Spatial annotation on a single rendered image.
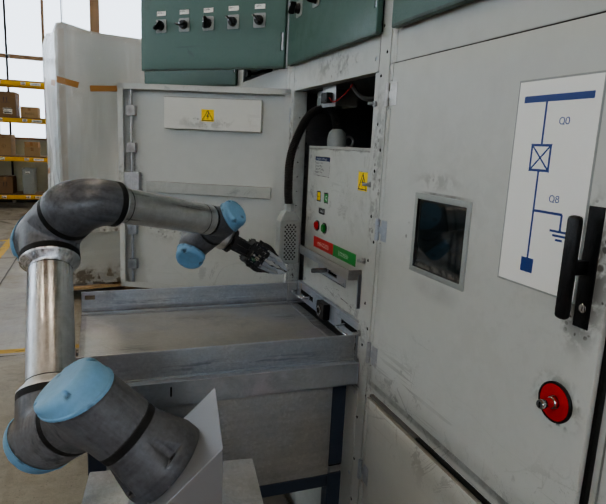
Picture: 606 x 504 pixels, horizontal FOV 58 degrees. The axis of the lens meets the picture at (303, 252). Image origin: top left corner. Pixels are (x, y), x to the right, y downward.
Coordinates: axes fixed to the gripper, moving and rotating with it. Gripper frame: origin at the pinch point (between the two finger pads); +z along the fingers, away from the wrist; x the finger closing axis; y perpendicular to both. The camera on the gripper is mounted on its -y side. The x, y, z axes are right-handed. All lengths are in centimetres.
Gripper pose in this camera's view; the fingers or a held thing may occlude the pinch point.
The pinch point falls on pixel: (282, 269)
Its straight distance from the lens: 167.8
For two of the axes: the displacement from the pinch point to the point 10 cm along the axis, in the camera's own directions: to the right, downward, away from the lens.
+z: 7.9, 4.7, 3.9
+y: 3.5, 1.8, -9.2
